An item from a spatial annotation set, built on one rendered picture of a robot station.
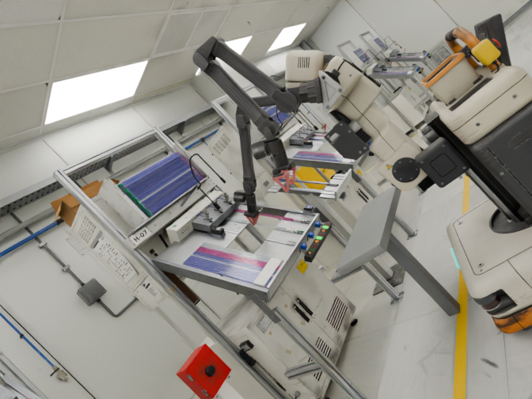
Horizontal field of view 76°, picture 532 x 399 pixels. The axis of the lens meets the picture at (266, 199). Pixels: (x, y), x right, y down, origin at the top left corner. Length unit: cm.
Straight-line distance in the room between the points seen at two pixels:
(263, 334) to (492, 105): 142
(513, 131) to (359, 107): 52
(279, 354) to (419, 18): 814
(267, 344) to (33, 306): 204
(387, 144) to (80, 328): 274
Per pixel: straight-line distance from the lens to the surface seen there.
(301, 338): 166
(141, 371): 336
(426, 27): 912
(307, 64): 145
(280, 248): 185
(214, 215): 212
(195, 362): 150
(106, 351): 332
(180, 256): 195
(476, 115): 130
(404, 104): 621
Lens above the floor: 107
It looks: 2 degrees down
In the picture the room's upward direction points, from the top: 44 degrees counter-clockwise
